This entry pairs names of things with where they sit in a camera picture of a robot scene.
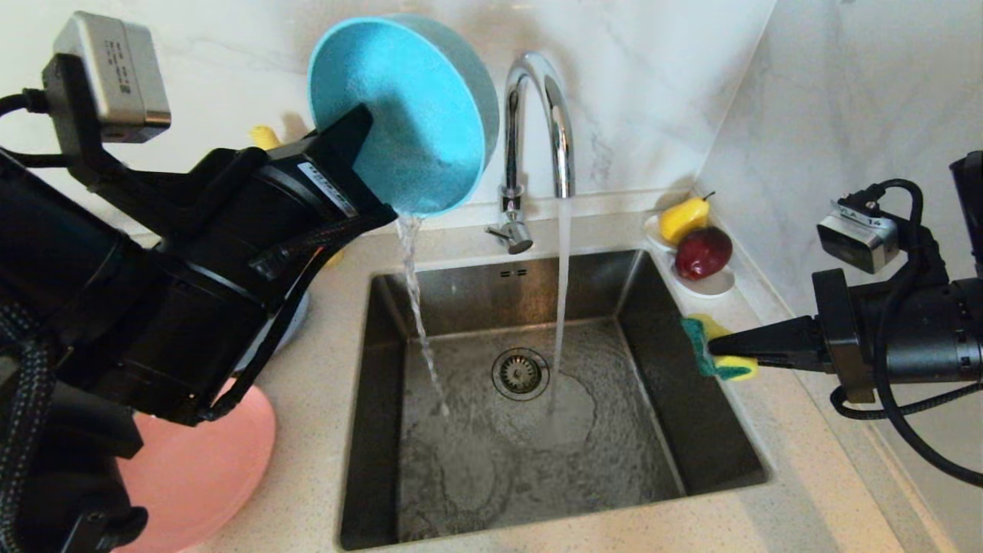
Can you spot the orange white dish soap bottle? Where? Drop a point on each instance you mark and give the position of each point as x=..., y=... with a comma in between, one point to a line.
x=265, y=138

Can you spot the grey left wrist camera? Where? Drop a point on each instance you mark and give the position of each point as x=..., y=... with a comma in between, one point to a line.
x=115, y=69

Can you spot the dark red apple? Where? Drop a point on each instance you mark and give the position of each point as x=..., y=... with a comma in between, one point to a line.
x=702, y=252

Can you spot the yellow green sponge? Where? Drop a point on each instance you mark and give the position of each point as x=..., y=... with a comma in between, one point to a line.
x=695, y=338

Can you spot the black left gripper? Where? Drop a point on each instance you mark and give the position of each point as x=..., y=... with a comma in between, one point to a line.
x=215, y=276

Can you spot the chrome gooseneck faucet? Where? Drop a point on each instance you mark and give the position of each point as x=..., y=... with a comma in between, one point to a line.
x=513, y=138

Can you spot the pink plate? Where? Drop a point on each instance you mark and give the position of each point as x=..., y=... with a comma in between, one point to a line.
x=200, y=476

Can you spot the stainless steel sink basin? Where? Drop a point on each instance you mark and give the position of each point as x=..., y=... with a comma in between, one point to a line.
x=614, y=461

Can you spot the small white fruit dish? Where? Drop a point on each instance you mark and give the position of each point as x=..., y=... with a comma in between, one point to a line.
x=712, y=286

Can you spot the teal bowl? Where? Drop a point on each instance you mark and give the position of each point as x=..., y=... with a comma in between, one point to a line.
x=415, y=100

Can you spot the yellow pear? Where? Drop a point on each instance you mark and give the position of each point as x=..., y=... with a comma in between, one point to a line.
x=683, y=220

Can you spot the round metal drain strainer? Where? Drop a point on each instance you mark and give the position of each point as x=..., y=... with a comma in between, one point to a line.
x=521, y=374

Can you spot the blue grey plate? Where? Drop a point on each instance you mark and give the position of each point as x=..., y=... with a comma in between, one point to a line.
x=301, y=315

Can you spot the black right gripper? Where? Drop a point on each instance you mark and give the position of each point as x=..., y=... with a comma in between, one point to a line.
x=906, y=330

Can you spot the thin poured water trickle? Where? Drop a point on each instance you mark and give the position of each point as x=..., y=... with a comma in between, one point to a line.
x=418, y=299

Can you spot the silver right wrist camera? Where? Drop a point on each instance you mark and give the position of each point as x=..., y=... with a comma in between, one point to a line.
x=856, y=238

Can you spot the running water stream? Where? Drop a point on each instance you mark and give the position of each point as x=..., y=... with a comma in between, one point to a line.
x=563, y=307

